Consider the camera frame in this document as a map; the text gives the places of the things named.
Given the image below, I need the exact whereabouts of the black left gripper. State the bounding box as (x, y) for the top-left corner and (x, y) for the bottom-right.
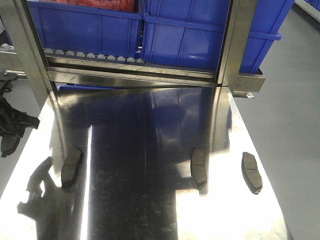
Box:
(0, 72), (40, 138)

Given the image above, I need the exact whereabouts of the grey brake pad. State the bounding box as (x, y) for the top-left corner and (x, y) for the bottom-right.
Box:
(0, 135), (20, 158)
(60, 148), (84, 189)
(190, 148), (208, 190)
(241, 152), (263, 195)

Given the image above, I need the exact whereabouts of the stainless steel roller rack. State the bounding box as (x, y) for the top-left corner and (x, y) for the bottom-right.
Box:
(0, 0), (265, 106)

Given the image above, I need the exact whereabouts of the left blue plastic crate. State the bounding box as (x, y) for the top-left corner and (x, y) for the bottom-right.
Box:
(27, 0), (143, 58)

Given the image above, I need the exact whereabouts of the blue plastic crate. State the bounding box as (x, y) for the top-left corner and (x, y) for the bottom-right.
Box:
(27, 0), (143, 58)
(142, 0), (294, 74)

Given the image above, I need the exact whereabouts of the right blue plastic crate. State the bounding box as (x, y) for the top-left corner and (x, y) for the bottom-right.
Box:
(142, 0), (294, 74)

